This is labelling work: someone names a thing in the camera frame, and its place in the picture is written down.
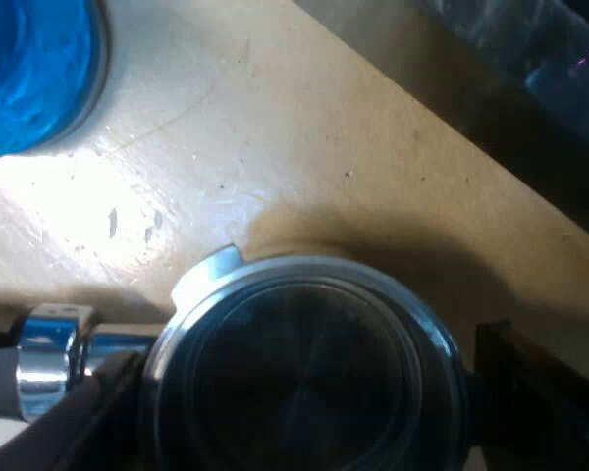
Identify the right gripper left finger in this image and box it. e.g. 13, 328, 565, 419
0, 350, 149, 471

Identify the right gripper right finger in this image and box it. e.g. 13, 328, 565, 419
463, 320, 589, 471

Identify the bright blue tamper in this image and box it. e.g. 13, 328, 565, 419
0, 0, 112, 159

